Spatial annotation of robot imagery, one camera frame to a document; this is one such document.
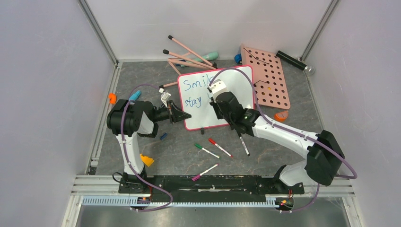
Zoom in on black flashlight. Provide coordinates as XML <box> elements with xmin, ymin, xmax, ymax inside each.
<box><xmin>276</xmin><ymin>51</ymin><xmax>315</xmax><ymax>75</ymax></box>

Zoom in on black marker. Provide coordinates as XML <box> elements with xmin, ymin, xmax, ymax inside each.
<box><xmin>239</xmin><ymin>135</ymin><xmax>250</xmax><ymax>156</ymax></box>

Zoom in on red marker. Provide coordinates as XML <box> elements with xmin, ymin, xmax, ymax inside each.
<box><xmin>208</xmin><ymin>138</ymin><xmax>233</xmax><ymax>158</ymax></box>

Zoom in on green marker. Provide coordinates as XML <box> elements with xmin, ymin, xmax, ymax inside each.
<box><xmin>194</xmin><ymin>143</ymin><xmax>221</xmax><ymax>159</ymax></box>

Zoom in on pink framed whiteboard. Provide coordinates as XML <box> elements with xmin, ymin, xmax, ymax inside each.
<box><xmin>177</xmin><ymin>65</ymin><xmax>254</xmax><ymax>131</ymax></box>

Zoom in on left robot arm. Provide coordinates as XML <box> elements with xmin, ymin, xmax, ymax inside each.
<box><xmin>106</xmin><ymin>99</ymin><xmax>192</xmax><ymax>193</ymax></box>

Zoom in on mint green tube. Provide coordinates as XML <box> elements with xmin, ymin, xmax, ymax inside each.
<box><xmin>192</xmin><ymin>52</ymin><xmax>219</xmax><ymax>62</ymax></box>

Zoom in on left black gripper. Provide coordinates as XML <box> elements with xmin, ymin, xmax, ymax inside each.
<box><xmin>151</xmin><ymin>100</ymin><xmax>191</xmax><ymax>123</ymax></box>

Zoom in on pink folding stand legs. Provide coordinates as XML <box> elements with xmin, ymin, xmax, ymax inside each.
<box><xmin>162</xmin><ymin>35</ymin><xmax>218</xmax><ymax>76</ymax></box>

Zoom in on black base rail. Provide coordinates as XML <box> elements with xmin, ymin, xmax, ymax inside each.
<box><xmin>118</xmin><ymin>175</ymin><xmax>305</xmax><ymax>203</ymax></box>

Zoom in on yellow orange block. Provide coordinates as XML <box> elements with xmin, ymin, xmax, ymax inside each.
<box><xmin>140</xmin><ymin>154</ymin><xmax>155</xmax><ymax>167</ymax></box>

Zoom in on pink perforated board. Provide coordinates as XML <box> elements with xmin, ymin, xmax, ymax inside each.
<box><xmin>240</xmin><ymin>44</ymin><xmax>291</xmax><ymax>110</ymax></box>

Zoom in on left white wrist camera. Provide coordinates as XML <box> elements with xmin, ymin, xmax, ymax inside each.
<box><xmin>159</xmin><ymin>87</ymin><xmax>171</xmax><ymax>107</ymax></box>

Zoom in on orange cap right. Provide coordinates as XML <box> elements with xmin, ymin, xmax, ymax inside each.
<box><xmin>274</xmin><ymin>110</ymin><xmax>289</xmax><ymax>122</ymax></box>

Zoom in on blue toy car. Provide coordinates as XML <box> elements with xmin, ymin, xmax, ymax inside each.
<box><xmin>234</xmin><ymin>54</ymin><xmax>242</xmax><ymax>64</ymax></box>

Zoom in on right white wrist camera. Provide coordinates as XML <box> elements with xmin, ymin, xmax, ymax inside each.
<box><xmin>208</xmin><ymin>79</ymin><xmax>228</xmax><ymax>102</ymax></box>

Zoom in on large blue marker toy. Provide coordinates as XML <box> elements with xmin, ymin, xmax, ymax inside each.
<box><xmin>129</xmin><ymin>90</ymin><xmax>141</xmax><ymax>102</ymax></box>

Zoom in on orange clip left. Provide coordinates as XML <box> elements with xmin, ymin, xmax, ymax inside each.
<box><xmin>108</xmin><ymin>93</ymin><xmax>117</xmax><ymax>105</ymax></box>

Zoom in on purple marker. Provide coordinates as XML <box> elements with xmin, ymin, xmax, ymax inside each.
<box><xmin>192</xmin><ymin>163</ymin><xmax>219</xmax><ymax>182</ymax></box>

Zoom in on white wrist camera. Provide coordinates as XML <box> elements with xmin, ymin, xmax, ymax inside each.
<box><xmin>159</xmin><ymin>87</ymin><xmax>171</xmax><ymax>107</ymax></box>
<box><xmin>208</xmin><ymin>79</ymin><xmax>228</xmax><ymax>102</ymax></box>

